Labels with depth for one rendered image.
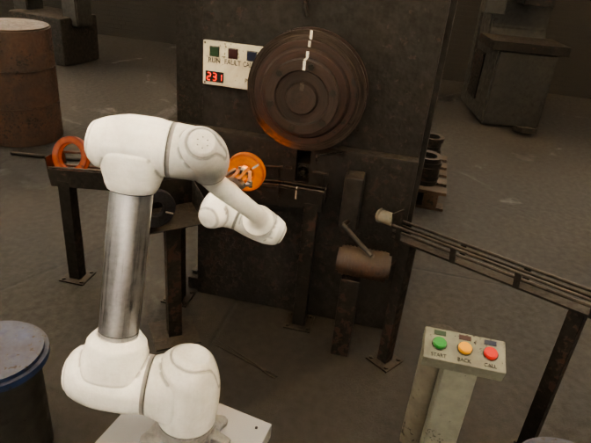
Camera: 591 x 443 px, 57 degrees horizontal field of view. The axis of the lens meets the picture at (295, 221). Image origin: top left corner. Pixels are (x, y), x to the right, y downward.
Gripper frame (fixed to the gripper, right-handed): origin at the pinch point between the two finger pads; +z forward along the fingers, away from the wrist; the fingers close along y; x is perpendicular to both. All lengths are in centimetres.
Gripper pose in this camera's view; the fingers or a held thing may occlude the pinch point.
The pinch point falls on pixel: (245, 168)
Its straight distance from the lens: 212.8
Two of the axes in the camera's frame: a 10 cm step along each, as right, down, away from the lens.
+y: 9.7, 1.7, -1.5
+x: 0.7, -8.6, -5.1
